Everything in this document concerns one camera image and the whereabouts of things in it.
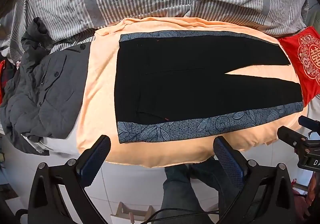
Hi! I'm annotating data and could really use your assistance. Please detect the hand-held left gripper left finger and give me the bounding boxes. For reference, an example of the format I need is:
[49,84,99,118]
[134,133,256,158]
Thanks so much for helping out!
[27,135,112,224]

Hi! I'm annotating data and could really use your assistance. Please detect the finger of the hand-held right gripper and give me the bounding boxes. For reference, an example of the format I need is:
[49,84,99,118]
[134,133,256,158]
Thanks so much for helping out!
[298,116,320,137]
[277,126,307,151]

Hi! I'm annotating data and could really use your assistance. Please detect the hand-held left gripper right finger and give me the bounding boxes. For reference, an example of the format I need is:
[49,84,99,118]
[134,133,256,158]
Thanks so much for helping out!
[212,136,298,224]

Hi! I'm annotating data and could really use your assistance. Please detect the black pants with floral trim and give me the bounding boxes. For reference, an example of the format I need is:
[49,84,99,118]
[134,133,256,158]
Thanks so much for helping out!
[114,30,304,144]

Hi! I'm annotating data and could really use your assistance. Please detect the white bed sheet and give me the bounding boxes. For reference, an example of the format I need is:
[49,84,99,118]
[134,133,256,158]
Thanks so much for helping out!
[22,128,82,156]

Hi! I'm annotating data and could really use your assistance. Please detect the person's legs in jeans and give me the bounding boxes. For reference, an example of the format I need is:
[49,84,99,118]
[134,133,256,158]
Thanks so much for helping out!
[160,156,250,224]

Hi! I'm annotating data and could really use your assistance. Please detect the small wooden stool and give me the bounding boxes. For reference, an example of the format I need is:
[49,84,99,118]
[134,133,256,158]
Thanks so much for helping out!
[111,201,154,224]

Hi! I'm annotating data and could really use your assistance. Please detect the peach blanket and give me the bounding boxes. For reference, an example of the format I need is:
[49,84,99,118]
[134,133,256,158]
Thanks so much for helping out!
[76,17,304,168]

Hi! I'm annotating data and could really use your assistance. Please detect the red embroidered cushion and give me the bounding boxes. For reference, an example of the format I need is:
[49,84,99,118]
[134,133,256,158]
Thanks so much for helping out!
[277,26,320,107]

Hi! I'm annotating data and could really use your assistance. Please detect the dark grey jacket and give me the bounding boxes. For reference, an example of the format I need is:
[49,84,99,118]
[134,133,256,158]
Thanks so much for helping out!
[0,17,97,156]

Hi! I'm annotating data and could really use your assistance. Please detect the red cloth item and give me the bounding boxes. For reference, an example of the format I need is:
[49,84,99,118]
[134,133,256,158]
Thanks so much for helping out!
[0,60,7,104]

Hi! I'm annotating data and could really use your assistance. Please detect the black cable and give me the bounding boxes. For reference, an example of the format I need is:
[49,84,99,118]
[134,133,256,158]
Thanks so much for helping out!
[144,208,220,224]

